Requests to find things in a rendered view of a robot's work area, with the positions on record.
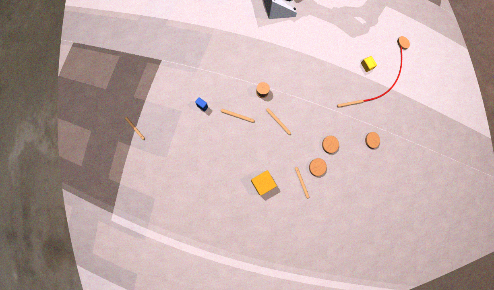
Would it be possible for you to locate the blue rectangular block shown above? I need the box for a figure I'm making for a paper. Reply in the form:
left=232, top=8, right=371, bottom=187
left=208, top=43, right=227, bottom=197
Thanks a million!
left=195, top=97, right=208, bottom=111

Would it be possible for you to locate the round wooden button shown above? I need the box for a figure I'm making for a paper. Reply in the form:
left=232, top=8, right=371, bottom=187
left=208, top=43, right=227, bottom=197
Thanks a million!
left=397, top=36, right=410, bottom=50

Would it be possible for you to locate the orange square block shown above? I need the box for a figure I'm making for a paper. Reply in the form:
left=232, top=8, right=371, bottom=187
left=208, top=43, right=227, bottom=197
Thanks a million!
left=251, top=170, right=277, bottom=195

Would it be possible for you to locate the round wooden disc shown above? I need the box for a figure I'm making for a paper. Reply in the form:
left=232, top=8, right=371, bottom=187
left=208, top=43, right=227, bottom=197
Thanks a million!
left=365, top=132, right=380, bottom=149
left=309, top=158, right=327, bottom=176
left=322, top=135, right=339, bottom=154

